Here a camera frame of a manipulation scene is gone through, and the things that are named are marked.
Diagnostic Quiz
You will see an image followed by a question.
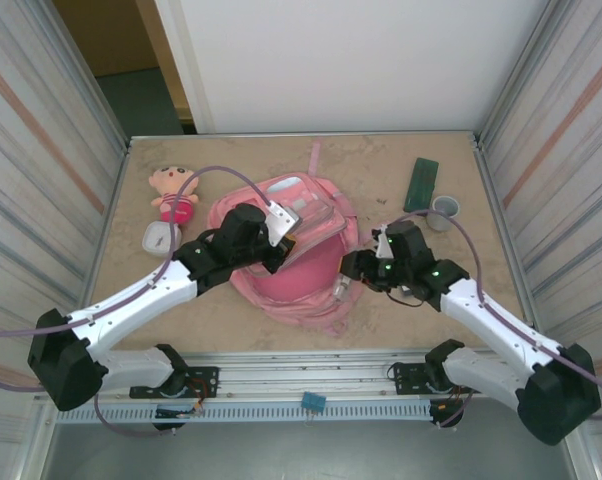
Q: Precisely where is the pink backpack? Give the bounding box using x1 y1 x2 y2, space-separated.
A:
206 141 365 339

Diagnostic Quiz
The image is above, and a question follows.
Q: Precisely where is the green pencil case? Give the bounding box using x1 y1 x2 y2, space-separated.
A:
403 157 441 212

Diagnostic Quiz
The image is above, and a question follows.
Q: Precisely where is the grey plastic cup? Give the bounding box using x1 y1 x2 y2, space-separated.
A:
427 194 462 232

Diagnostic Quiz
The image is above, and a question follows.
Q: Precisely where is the pink plush doll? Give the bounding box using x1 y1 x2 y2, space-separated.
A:
148 165 202 225

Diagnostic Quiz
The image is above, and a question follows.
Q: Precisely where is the white square alarm clock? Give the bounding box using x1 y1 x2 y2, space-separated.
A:
141 222 183 259

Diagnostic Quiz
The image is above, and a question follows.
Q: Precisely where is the blue terminal connector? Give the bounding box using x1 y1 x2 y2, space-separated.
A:
300 392 327 414

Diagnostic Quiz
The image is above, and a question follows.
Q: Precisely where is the tan wooden door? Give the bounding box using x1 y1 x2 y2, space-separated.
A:
134 0 195 124

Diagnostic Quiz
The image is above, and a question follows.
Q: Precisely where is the aluminium table edge rail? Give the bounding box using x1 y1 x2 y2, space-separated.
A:
128 130 480 142

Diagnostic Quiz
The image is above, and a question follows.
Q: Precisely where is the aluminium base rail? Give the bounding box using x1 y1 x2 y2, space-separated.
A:
35 349 580 401

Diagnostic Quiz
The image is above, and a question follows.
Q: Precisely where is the slotted grey cable duct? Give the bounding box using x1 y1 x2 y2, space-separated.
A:
55 401 435 425

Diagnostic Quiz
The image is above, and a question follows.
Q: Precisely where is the aluminium enclosure post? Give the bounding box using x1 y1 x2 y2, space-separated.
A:
473 0 570 151
33 0 135 156

